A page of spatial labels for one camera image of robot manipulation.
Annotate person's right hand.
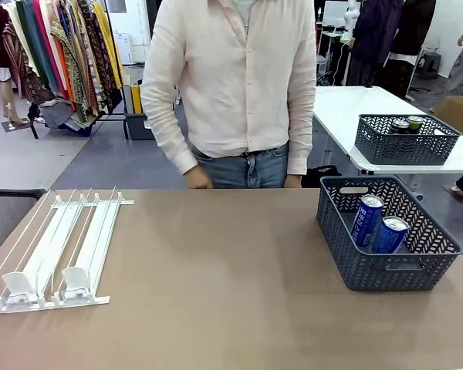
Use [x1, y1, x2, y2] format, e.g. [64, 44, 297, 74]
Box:
[184, 165, 215, 190]

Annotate person's left hand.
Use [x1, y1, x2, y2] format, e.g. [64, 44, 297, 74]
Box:
[284, 173, 305, 190]

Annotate blue Pocari Sweat can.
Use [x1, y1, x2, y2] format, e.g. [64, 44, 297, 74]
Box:
[350, 193, 385, 248]
[370, 215, 411, 255]

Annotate grey-blue woven plastic basket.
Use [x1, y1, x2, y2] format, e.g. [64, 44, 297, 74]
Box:
[353, 113, 462, 167]
[316, 175, 463, 292]

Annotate person's right forearm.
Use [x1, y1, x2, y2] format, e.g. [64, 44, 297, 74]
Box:
[140, 98, 199, 175]

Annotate person's left forearm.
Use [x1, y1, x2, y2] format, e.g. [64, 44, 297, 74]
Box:
[286, 115, 316, 177]

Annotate white dispenser pusher paddle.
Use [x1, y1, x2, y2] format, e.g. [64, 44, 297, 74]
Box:
[1, 271, 38, 301]
[60, 266, 91, 293]

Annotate black bag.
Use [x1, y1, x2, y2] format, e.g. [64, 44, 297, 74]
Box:
[302, 164, 343, 190]

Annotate blue jeans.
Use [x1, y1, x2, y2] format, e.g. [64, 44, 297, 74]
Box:
[191, 142, 290, 190]

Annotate white side table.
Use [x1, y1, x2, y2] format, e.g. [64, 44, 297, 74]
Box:
[312, 85, 463, 193]

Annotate yellow and black sign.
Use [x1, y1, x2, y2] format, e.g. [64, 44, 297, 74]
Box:
[130, 83, 144, 116]

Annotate person in pink shirt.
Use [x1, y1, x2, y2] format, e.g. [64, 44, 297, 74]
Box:
[140, 0, 318, 177]

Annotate blue patterned cloth pile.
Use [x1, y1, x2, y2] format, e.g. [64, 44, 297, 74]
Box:
[63, 117, 98, 138]

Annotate white air purifier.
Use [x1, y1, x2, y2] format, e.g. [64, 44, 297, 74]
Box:
[112, 32, 134, 66]

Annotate grey cloth pile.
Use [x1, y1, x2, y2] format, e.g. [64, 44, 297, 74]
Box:
[39, 101, 77, 131]

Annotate yellow hanging garment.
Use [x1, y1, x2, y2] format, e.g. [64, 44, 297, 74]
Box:
[93, 0, 123, 90]

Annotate dark patterned hanging garment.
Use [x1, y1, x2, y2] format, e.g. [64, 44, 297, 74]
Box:
[76, 0, 115, 113]

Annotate orange hanging garment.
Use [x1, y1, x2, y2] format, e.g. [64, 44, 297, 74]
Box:
[52, 45, 77, 113]

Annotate dark purple hanging coat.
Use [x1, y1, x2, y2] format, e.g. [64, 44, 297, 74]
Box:
[350, 0, 404, 67]

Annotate brown cardboard box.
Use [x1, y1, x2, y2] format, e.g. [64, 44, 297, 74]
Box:
[433, 95, 463, 144]

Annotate grey plastic stool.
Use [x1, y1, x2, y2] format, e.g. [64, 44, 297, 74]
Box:
[415, 51, 443, 80]

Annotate black hanging coat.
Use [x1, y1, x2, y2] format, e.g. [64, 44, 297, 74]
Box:
[388, 0, 438, 59]

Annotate black mesh chair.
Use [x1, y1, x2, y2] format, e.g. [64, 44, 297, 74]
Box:
[0, 187, 48, 255]

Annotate teal hanging garment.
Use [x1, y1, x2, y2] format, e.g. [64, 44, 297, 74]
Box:
[22, 0, 62, 94]

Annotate brown patterned shawl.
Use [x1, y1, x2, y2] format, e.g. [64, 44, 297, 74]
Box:
[1, 22, 58, 106]

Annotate cream hanging garment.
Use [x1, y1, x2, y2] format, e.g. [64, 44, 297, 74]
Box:
[4, 0, 40, 79]

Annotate black clothes rack frame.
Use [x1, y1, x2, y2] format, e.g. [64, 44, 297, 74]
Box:
[95, 0, 131, 140]

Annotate white wire can dispenser rack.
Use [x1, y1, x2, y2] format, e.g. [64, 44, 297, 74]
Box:
[0, 185, 136, 316]

